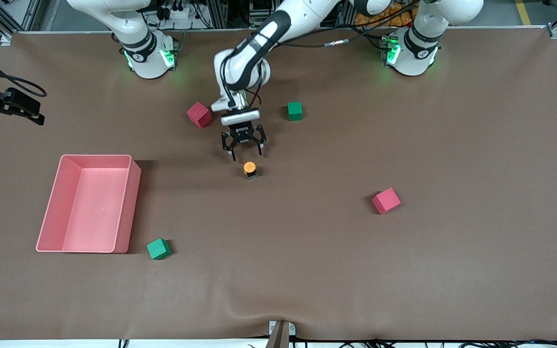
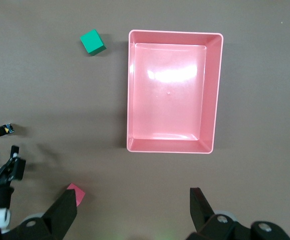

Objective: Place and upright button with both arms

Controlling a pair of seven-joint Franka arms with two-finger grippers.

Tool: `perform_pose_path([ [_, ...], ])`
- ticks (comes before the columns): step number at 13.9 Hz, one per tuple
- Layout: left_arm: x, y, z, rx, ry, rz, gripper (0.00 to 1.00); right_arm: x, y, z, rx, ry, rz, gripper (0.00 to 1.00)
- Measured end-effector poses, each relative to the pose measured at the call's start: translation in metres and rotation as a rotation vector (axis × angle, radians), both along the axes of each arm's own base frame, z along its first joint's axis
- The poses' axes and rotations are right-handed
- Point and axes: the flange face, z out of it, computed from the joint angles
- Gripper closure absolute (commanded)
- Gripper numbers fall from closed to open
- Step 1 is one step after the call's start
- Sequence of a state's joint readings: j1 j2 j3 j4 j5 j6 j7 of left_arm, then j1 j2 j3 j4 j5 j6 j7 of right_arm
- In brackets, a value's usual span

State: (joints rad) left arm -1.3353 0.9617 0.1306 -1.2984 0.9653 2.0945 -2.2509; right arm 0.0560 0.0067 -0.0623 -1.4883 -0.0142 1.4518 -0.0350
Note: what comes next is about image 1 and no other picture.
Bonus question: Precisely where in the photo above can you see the grey metal table bracket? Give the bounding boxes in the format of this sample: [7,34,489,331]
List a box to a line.
[265,320,296,348]

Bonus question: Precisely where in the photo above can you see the brown table cover mat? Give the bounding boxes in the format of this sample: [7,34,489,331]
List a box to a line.
[0,27,557,341]

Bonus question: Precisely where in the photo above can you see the grey electronics unit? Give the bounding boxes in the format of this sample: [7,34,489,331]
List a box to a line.
[249,0,279,28]

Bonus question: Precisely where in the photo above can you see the aluminium frame profile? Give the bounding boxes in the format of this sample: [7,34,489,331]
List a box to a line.
[0,0,42,44]

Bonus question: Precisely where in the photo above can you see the pink plastic bin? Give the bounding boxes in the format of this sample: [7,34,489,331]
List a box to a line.
[36,154,142,254]

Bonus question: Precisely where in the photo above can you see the red foam cube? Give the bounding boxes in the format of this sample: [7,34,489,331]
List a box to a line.
[186,101,213,129]
[372,188,402,215]

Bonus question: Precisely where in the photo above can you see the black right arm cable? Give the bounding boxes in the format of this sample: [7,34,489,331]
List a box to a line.
[0,44,48,98]

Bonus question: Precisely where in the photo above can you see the orange packaged goods pile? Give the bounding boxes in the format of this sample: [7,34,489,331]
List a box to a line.
[354,0,417,28]

